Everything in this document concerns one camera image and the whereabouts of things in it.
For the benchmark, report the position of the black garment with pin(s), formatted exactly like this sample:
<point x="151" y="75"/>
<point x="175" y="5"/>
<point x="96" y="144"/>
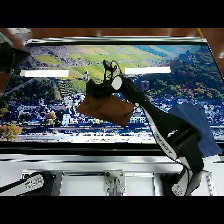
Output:
<point x="10" y="56"/>

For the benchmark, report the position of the blue garment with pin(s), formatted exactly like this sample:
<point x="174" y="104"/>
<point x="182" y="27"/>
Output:
<point x="196" y="126"/>

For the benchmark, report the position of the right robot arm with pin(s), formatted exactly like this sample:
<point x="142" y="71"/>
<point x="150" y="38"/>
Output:
<point x="166" y="126"/>

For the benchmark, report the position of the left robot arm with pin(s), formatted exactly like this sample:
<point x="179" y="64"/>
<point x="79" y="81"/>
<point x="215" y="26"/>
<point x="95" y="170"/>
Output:
<point x="28" y="183"/>

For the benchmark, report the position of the brown garment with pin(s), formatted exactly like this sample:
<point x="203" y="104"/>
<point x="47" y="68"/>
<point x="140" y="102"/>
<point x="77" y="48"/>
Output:
<point x="106" y="110"/>

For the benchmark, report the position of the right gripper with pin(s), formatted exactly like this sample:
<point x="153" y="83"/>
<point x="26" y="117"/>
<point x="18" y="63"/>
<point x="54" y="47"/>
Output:
<point x="98" y="88"/>

